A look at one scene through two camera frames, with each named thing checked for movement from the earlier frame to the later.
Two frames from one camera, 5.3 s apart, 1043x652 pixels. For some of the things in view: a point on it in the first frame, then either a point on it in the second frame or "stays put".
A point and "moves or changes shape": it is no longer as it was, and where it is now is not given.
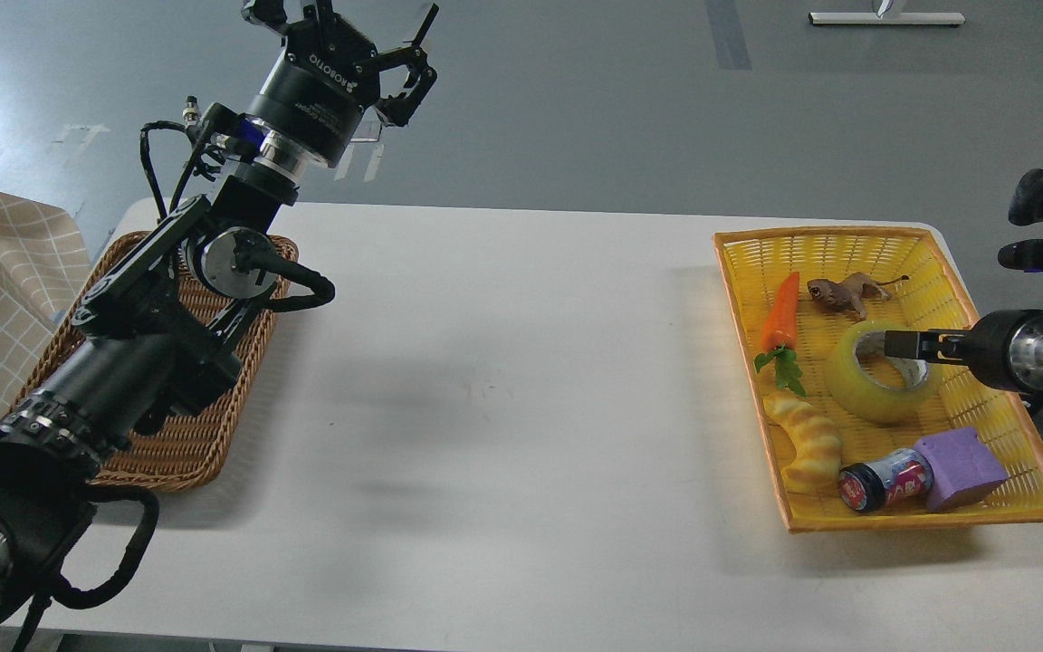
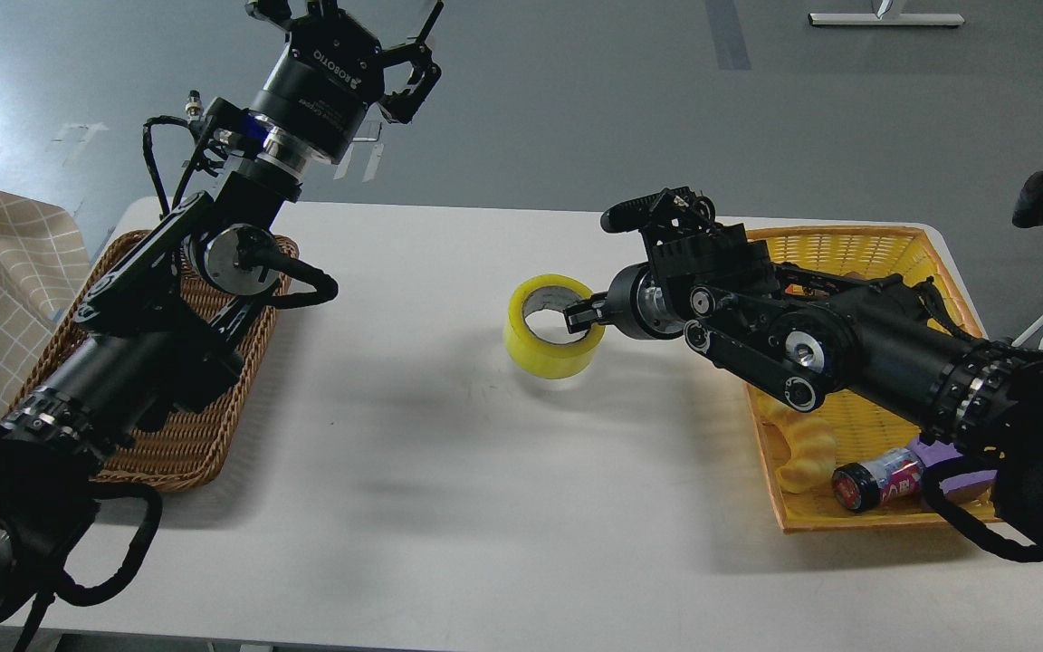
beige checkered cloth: x=10 y=267 stays put
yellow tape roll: x=856 y=393 moves or changes shape
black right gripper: x=1020 y=349 → x=641 y=305
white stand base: x=890 y=18 stays put
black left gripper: x=312 y=99 stays put
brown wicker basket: x=174 y=455 stays put
